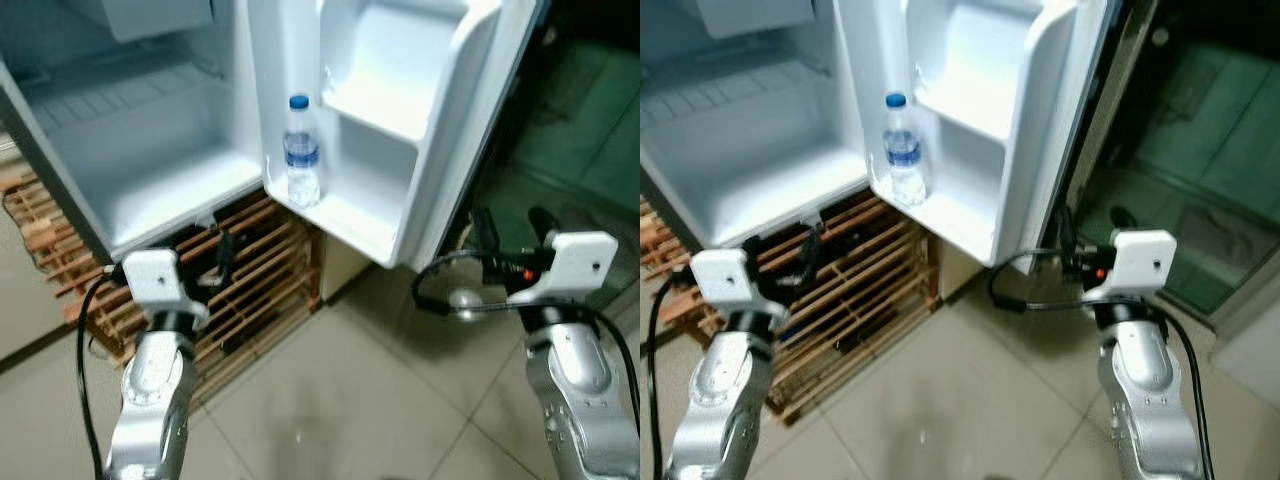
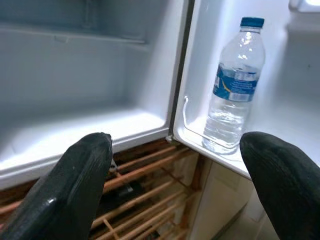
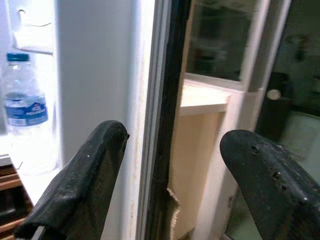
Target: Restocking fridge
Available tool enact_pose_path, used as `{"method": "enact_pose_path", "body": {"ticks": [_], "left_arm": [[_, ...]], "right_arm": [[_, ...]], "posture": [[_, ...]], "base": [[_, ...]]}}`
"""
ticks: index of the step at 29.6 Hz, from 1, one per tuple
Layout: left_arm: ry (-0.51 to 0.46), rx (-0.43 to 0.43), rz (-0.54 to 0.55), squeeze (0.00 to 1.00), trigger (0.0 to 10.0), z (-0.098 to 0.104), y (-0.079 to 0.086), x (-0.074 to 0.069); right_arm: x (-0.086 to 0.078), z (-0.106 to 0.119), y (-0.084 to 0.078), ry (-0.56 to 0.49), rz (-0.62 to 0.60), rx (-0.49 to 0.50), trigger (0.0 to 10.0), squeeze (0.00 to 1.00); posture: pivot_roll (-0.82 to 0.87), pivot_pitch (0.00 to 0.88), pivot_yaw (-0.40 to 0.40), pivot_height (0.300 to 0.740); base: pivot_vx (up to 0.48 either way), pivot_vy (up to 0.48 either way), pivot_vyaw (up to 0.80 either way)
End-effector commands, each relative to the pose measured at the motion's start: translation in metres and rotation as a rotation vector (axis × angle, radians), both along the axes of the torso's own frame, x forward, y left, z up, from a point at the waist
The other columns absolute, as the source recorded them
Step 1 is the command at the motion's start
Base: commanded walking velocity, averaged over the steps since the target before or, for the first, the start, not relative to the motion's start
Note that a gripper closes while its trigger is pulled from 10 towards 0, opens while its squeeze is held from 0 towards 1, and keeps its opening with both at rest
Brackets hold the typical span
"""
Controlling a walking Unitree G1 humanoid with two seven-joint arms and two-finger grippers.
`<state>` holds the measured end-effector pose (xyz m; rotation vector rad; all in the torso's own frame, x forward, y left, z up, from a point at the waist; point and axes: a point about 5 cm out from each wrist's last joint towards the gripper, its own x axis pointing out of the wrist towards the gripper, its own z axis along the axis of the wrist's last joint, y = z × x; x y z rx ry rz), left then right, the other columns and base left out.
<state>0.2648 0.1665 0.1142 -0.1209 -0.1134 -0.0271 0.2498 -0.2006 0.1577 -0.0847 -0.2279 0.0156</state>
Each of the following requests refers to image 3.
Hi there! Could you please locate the clear water bottle blue cap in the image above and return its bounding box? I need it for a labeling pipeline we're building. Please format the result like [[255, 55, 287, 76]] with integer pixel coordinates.
[[3, 52, 59, 176]]

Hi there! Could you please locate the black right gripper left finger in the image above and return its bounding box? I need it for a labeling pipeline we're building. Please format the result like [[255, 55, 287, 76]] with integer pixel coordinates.
[[13, 119, 130, 240]]

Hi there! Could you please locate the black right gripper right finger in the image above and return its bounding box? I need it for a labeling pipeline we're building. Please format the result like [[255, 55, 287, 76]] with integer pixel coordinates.
[[219, 129, 320, 240]]

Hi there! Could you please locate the round white door sticker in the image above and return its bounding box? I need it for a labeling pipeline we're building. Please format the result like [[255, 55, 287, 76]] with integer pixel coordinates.
[[266, 88, 282, 100]]

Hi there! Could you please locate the beige kitchen cabinet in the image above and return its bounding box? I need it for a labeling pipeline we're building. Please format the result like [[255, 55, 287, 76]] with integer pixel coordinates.
[[171, 109, 227, 240]]

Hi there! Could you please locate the glass sliding door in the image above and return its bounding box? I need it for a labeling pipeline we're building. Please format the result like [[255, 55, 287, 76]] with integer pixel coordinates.
[[226, 0, 320, 240]]

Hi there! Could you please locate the kitchen window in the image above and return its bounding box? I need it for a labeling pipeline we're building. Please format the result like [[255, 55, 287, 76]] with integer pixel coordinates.
[[184, 0, 271, 91]]

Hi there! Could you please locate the wooden wine rack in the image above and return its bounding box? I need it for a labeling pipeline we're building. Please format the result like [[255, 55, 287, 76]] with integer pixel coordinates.
[[0, 163, 35, 240]]

